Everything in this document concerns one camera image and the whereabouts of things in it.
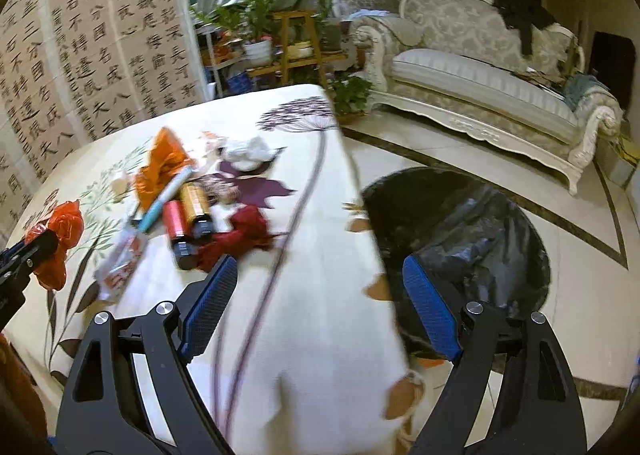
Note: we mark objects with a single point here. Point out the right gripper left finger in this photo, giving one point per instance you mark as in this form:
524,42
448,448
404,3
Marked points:
102,408

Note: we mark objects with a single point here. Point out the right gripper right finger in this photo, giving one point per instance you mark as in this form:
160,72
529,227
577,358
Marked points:
538,409

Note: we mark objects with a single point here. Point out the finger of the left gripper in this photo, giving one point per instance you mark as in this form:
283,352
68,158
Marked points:
21,261

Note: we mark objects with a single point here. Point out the small white yogurt bottle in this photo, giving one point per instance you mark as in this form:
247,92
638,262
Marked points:
120,184

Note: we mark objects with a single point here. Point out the orange plastic bag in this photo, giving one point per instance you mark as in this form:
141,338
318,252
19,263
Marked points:
166,159

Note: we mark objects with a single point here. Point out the black-lined trash bin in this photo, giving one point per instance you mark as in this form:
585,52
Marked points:
469,233

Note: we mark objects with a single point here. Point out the red-orange crumpled wrapper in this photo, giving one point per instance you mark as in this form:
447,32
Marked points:
66,225

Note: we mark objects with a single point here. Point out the blue toothpaste tube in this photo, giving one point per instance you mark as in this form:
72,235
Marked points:
169,191

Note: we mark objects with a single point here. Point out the red cylindrical can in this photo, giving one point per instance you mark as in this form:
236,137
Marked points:
179,235

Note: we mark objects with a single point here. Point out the floral cream tablecloth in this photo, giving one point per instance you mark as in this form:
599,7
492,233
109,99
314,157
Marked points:
306,359

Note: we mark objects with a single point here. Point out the gold cylindrical can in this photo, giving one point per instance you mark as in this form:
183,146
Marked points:
196,209

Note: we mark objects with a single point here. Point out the dark red crumpled cloth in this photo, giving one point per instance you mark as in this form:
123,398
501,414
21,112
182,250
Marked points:
249,231

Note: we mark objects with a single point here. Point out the brown dried flower clump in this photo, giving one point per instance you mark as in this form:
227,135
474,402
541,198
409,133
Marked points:
219,190

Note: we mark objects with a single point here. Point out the calligraphy folding screen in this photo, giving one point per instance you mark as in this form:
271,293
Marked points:
75,71

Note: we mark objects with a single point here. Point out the white crumpled tissue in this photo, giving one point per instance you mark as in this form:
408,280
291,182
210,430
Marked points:
247,153

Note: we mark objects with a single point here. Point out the metal storage shelf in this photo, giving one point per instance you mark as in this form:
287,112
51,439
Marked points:
223,61

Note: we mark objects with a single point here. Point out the potted plant white pot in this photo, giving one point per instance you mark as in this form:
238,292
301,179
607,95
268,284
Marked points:
250,20

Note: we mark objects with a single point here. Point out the small floor plant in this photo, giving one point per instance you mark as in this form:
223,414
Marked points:
350,94

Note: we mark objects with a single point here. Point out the ornate white sofa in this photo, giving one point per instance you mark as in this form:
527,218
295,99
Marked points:
455,62

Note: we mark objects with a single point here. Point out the black cabinet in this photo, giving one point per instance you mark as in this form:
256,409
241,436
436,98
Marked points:
612,60

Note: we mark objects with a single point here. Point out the wooden plant stand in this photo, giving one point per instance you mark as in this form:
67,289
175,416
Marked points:
297,54

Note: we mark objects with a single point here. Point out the black garment on sofa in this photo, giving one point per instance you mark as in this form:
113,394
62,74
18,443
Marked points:
523,16

